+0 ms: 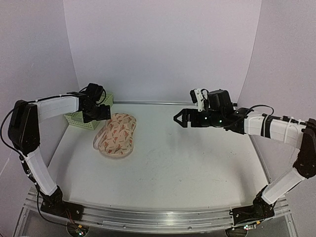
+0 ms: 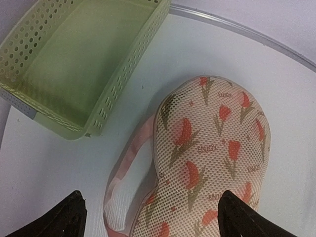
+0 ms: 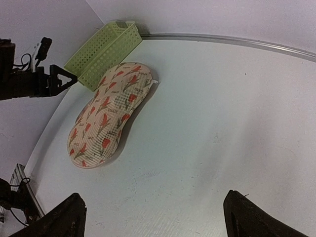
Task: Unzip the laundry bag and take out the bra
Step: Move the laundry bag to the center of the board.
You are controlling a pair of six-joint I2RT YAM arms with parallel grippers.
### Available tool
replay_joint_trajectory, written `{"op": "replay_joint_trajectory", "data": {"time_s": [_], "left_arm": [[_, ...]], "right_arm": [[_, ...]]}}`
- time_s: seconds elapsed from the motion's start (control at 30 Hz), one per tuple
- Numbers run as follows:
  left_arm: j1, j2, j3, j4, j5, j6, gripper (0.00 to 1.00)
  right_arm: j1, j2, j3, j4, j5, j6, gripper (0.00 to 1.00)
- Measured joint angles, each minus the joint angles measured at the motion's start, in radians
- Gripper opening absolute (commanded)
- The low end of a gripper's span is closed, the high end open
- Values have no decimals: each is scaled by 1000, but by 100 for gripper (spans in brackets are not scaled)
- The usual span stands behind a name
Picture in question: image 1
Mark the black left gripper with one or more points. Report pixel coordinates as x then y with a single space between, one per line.
105 114

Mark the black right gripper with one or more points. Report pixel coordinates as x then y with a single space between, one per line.
193 112

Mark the floral mesh laundry bag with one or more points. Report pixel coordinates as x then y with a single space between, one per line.
115 139

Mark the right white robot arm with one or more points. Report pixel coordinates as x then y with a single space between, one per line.
297 133

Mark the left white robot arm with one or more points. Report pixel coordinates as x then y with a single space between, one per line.
24 131

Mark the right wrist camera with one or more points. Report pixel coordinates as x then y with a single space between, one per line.
200 99

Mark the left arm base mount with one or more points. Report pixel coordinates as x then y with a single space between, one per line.
55 205

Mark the aluminium front rail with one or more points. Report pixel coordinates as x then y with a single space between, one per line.
157 222

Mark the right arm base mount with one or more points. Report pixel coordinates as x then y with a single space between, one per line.
258 211

